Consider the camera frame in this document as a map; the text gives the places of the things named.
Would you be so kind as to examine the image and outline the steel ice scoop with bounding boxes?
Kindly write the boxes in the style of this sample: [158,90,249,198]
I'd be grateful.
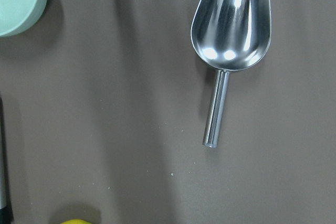
[191,0,271,148]

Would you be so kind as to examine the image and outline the yellow lemon near scoop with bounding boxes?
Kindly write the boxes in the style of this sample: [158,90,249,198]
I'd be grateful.
[61,219,91,224]

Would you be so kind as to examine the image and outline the mint green bowl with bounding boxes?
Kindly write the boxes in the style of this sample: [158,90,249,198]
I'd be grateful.
[1,0,47,37]

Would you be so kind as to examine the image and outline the steel muddler black tip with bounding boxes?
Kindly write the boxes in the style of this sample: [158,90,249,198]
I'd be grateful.
[1,100,13,224]

